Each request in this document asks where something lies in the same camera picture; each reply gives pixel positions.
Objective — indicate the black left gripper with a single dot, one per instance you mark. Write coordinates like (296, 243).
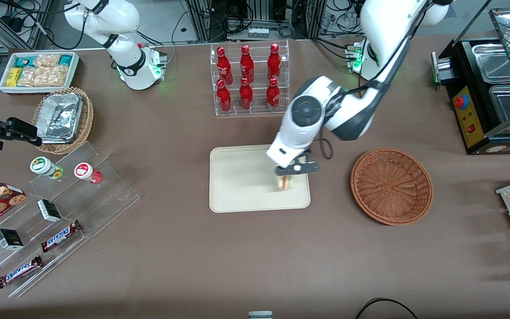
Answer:
(308, 151)

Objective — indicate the white rectangular snack bin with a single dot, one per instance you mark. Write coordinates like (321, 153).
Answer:
(5, 86)

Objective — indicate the clear bag of crackers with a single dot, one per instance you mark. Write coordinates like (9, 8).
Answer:
(44, 75)

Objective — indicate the brown round wicker basket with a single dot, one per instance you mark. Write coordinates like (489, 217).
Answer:
(390, 186)

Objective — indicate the red cola bottle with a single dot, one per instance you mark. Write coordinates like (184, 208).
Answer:
(247, 66)
(225, 68)
(274, 64)
(224, 97)
(272, 95)
(246, 95)

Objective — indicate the silver foil container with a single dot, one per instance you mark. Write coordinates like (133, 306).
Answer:
(60, 117)

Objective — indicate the yellow snack packet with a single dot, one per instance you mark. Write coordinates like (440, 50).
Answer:
(13, 77)

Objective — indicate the small black white box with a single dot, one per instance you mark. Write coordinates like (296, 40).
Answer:
(49, 210)
(9, 239)

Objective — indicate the beige plastic tray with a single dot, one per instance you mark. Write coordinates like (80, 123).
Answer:
(241, 181)

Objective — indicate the green label white cup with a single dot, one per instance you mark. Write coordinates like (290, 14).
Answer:
(42, 166)

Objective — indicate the black hot dog roller machine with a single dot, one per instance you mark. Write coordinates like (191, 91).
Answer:
(464, 119)

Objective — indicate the teal snack packet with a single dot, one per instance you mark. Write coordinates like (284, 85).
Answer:
(24, 61)
(65, 60)

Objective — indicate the small grey device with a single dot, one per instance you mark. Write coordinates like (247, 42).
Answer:
(260, 315)

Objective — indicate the white power strip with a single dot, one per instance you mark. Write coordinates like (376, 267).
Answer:
(258, 33)

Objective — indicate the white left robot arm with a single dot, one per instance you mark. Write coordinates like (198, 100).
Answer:
(383, 22)

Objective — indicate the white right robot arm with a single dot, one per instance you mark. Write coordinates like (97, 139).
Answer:
(126, 57)

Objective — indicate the clear acrylic bottle rack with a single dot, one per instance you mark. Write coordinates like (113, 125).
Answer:
(259, 95)

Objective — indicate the clear acrylic tiered shelf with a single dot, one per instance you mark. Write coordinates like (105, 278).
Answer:
(104, 199)

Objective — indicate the Snickers chocolate bar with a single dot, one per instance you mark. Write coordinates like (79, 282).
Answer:
(60, 236)
(19, 271)

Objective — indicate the triangular sandwich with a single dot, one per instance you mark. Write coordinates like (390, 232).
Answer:
(285, 183)

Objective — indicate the red label white cup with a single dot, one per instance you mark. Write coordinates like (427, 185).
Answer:
(84, 172)

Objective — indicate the light wicker basket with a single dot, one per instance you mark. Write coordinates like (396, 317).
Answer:
(84, 128)

